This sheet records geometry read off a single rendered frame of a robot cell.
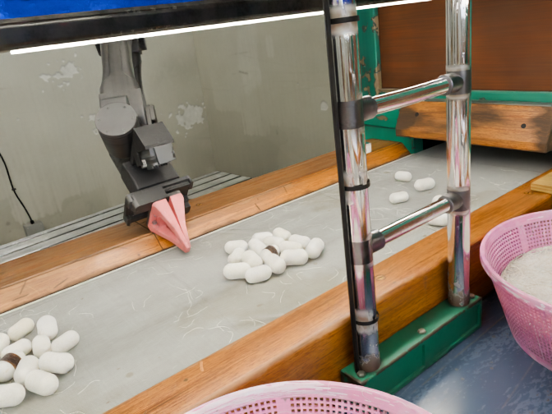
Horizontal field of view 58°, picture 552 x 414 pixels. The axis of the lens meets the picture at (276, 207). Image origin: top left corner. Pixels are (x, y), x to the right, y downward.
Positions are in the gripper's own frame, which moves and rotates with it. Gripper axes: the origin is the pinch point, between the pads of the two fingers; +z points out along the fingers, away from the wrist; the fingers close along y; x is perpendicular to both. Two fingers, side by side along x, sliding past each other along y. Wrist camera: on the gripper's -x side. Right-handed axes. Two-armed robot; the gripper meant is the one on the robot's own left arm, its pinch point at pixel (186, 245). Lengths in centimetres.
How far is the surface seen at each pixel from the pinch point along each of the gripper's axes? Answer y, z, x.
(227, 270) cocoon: -0.2, 8.9, -7.6
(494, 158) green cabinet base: 61, 10, -6
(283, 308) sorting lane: 0.5, 17.5, -13.0
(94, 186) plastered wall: 41, -124, 159
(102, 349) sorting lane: -17.2, 11.0, -7.5
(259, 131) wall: 122, -102, 121
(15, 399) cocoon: -25.9, 12.7, -10.5
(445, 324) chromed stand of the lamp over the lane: 12.4, 28.6, -19.0
